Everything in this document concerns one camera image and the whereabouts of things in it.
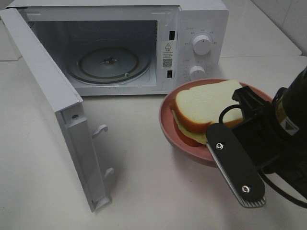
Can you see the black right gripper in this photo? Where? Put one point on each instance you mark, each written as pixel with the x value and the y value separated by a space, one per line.
pixel 272 134

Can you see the white lower microwave knob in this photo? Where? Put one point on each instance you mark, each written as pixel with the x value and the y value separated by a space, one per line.
pixel 198 72

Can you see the glass microwave turntable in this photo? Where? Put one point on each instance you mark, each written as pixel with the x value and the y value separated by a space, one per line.
pixel 108 61

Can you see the toast sandwich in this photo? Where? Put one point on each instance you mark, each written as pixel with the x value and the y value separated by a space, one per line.
pixel 198 107

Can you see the white upper microwave knob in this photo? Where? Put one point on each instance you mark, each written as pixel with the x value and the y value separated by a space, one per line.
pixel 201 44

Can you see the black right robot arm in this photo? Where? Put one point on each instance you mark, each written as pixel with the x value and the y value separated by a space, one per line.
pixel 295 177

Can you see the white adjacent table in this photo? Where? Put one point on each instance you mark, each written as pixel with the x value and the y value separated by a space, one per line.
pixel 250 33

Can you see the white microwave door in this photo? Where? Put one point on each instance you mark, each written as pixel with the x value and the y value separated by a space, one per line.
pixel 61 106

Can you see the white microwave oven body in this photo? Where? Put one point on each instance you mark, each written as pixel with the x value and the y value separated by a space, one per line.
pixel 168 25

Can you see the white microwave knob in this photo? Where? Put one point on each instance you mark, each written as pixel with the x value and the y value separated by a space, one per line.
pixel 201 44
pixel 198 72

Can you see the pink plate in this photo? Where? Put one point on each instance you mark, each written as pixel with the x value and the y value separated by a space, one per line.
pixel 200 153

